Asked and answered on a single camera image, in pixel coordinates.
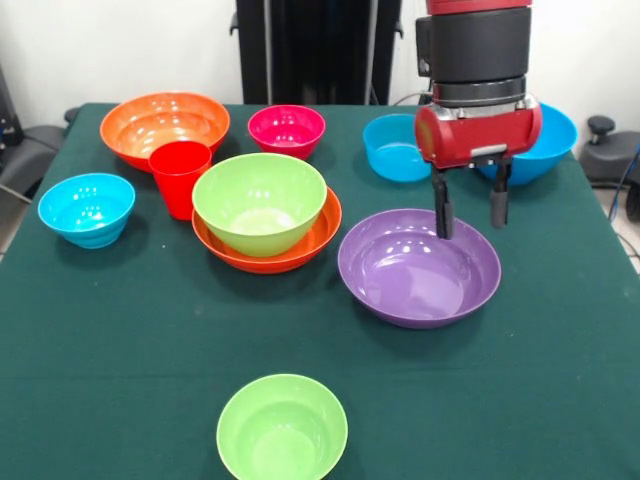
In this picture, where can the red cup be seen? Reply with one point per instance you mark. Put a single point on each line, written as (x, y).
(172, 180)

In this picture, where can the dark green tablecloth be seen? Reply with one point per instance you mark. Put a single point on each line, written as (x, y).
(150, 350)

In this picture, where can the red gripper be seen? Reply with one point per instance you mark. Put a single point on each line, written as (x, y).
(480, 140)

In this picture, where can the purple bowl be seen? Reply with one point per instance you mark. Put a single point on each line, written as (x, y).
(415, 280)

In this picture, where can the pink bowl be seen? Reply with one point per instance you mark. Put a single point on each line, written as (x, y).
(286, 135)

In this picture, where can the small green bowl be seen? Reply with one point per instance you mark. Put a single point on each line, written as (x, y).
(282, 430)

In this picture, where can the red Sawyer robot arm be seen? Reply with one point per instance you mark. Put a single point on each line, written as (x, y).
(475, 45)

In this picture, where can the large blue bowl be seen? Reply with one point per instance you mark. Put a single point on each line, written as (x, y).
(550, 145)

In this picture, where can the large green bowl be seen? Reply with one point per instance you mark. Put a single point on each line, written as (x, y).
(260, 210)

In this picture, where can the black pedestal leg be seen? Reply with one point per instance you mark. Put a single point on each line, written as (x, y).
(30, 150)
(610, 155)

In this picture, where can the small blue ribbed bowl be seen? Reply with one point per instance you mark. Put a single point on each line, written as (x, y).
(85, 210)

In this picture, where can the orange bowl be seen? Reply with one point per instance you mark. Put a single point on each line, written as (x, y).
(270, 265)
(130, 125)

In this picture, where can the translucent blue straight-sided bowl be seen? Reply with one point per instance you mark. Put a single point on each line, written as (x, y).
(390, 155)

